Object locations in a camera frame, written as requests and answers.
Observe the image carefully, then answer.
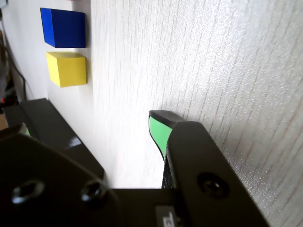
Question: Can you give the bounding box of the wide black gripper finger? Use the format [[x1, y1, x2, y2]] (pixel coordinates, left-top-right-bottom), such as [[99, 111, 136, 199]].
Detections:
[[0, 122, 124, 227]]

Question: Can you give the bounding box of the slim black gripper finger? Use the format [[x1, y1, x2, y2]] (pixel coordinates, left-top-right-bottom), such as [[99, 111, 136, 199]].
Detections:
[[148, 110, 272, 227]]

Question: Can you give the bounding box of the yellow cube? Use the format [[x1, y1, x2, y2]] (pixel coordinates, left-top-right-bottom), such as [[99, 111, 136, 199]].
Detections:
[[46, 52, 88, 88]]

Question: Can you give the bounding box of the blue cube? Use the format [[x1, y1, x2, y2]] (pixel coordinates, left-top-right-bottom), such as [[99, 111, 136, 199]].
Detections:
[[40, 7, 86, 49]]

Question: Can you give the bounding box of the black open box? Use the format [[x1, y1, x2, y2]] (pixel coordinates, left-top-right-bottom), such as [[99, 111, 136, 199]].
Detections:
[[20, 98, 106, 183]]

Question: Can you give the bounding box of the black cardboard box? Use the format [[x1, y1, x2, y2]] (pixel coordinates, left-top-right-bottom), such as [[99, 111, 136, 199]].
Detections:
[[2, 101, 41, 140]]

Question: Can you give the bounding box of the thick black power cable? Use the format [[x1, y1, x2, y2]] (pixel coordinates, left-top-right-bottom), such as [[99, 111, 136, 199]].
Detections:
[[0, 40, 27, 101]]

